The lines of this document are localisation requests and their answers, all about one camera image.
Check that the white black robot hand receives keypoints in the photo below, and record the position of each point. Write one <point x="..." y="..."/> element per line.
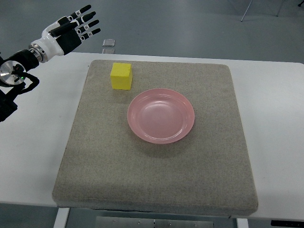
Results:
<point x="65" y="35"/>

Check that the yellow foam block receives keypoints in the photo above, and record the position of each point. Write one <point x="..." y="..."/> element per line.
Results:
<point x="121" y="76"/>

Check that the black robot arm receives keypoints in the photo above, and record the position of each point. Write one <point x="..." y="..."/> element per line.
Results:
<point x="14" y="74"/>

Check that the pink plate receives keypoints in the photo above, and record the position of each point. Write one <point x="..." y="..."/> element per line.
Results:
<point x="160" y="116"/>

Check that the metal chair leg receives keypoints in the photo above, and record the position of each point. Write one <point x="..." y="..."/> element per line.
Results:
<point x="245" y="13"/>

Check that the white table leg frame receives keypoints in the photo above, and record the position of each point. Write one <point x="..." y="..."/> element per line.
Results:
<point x="61" y="218"/>

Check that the grey metal base plate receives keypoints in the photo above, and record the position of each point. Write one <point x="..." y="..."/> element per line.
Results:
<point x="117" y="222"/>

